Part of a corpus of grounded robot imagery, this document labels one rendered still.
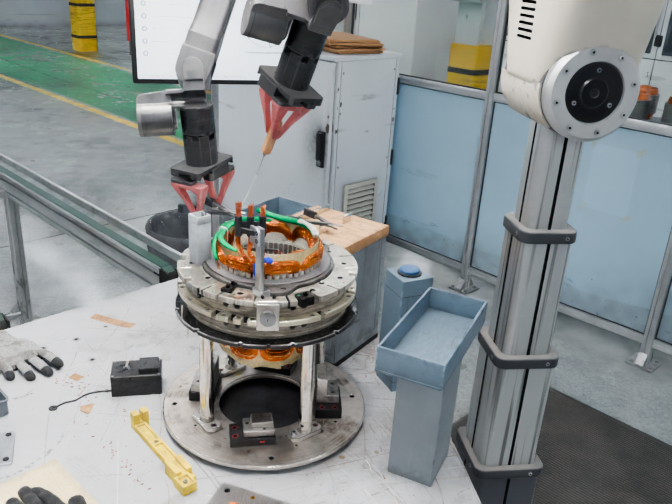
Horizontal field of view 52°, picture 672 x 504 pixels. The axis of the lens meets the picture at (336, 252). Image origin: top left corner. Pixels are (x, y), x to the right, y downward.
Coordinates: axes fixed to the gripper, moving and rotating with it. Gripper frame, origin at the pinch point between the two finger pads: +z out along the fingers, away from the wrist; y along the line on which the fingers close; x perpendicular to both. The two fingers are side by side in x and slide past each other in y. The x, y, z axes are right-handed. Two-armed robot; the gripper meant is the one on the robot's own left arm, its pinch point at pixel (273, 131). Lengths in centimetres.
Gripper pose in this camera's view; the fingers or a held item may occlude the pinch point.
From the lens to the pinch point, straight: 115.2
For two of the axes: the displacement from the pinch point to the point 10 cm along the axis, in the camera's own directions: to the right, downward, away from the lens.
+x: 7.5, -1.3, 6.5
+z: -3.5, 7.6, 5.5
